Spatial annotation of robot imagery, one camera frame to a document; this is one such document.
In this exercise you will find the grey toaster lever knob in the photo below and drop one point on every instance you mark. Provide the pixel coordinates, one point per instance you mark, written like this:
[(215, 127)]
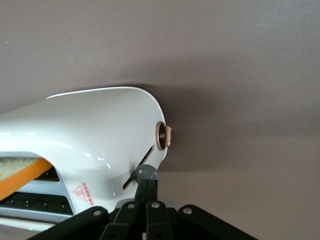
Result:
[(145, 171)]

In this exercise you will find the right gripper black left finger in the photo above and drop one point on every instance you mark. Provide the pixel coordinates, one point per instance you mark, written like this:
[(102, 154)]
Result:
[(125, 220)]

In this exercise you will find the brown table cover mat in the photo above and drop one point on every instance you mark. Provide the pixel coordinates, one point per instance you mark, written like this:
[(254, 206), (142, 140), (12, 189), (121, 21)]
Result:
[(225, 50)]

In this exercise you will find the bread slice with orange crust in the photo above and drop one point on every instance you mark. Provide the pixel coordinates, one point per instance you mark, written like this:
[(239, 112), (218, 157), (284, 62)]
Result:
[(27, 175)]

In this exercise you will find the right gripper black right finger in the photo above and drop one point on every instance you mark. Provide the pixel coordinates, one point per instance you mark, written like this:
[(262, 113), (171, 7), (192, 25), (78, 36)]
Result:
[(160, 220)]

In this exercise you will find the white two-slot toaster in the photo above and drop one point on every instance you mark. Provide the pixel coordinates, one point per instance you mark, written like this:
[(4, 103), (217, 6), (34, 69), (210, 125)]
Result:
[(87, 125)]

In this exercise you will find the copper toaster dial knob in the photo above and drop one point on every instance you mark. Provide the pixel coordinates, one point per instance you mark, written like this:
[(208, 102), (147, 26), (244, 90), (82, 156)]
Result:
[(168, 136)]

